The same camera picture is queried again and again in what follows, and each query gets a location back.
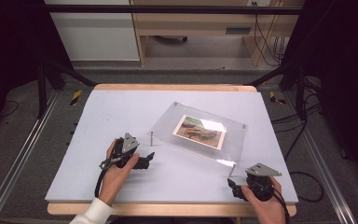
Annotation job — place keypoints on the person's right hand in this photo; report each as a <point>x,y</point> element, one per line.
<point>267,210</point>

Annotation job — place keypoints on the black horizontal metal bar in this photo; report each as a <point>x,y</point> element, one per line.
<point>167,10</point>

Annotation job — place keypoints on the wooden table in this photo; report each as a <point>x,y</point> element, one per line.
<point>167,210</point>

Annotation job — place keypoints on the printed photo with white border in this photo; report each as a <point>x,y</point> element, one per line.
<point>199,132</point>

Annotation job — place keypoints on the white table mat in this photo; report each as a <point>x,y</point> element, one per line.
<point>121,109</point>

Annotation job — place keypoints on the yellow black floor tape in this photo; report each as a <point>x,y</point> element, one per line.
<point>75,97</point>

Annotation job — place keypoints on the light wooden desk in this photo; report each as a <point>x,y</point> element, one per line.
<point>195,21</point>

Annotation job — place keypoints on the white cabinet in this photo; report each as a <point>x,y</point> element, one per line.
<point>96,34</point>

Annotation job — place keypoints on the person's left hand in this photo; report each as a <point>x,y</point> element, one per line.
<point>115,180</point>

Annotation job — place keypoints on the metal frame leg pin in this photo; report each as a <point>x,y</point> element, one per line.
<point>151,139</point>
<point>232,170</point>

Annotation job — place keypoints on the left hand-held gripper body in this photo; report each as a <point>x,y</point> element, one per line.
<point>127,146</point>

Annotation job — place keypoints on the clear acrylic photo frame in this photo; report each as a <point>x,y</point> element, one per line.
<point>233,146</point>

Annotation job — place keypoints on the aluminium floor rail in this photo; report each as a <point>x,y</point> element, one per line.
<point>15,158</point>
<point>323,168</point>

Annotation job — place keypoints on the yellow clamp right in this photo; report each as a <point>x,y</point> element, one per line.
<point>273,98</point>

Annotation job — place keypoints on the black metal stand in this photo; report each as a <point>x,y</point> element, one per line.
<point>300,93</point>
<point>42,90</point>

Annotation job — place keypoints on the dark curtain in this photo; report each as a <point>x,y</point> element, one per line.
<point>345,62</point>
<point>9,46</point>

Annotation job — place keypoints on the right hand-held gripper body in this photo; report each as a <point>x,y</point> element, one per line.
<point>261,183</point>

